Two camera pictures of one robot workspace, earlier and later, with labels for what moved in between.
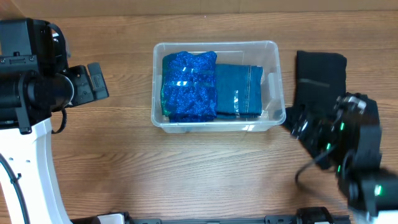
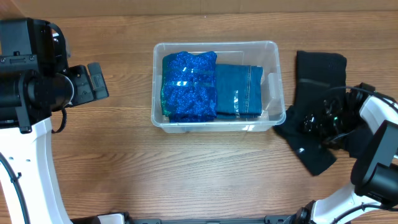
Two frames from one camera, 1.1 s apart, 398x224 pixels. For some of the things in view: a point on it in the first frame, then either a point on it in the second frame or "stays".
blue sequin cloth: (189, 86) stays
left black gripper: (80, 76) stays
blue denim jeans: (239, 91) stays
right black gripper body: (305, 125) to (325, 118)
